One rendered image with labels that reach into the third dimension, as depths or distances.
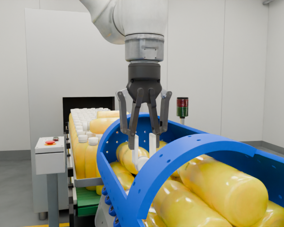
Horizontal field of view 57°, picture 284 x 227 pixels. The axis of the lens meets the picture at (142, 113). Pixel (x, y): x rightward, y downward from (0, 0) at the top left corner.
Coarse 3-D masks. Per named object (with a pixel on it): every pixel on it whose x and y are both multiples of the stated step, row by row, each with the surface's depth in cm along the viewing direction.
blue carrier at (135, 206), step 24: (144, 120) 86; (168, 120) 80; (144, 144) 86; (168, 144) 46; (192, 144) 42; (216, 144) 41; (240, 144) 42; (144, 168) 44; (168, 168) 39; (240, 168) 56; (264, 168) 47; (120, 192) 49; (144, 192) 39; (120, 216) 48; (144, 216) 39
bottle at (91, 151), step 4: (88, 144) 105; (92, 144) 104; (96, 144) 105; (88, 148) 104; (92, 148) 104; (96, 148) 105; (88, 152) 104; (92, 152) 104; (96, 152) 104; (88, 156) 104; (92, 156) 103; (88, 160) 104; (92, 160) 104; (88, 164) 104; (92, 164) 104; (88, 168) 104; (92, 168) 104; (88, 172) 104; (92, 172) 104; (88, 176) 105; (92, 176) 104; (88, 188) 105; (92, 188) 105
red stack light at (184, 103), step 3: (177, 99) 136; (180, 99) 135; (183, 99) 135; (186, 99) 135; (177, 102) 136; (180, 102) 135; (183, 102) 134; (186, 102) 135; (177, 105) 136; (180, 105) 135; (183, 105) 135; (186, 105) 135
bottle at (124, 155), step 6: (120, 144) 80; (126, 144) 76; (120, 150) 75; (126, 150) 70; (138, 150) 66; (144, 150) 67; (120, 156) 73; (126, 156) 67; (138, 156) 65; (144, 156) 64; (120, 162) 75; (126, 162) 66; (126, 168) 68; (132, 168) 65
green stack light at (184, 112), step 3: (177, 108) 137; (180, 108) 135; (183, 108) 135; (186, 108) 135; (177, 111) 137; (180, 111) 135; (183, 111) 135; (186, 111) 135; (177, 114) 137; (180, 114) 135; (183, 114) 135; (186, 114) 136
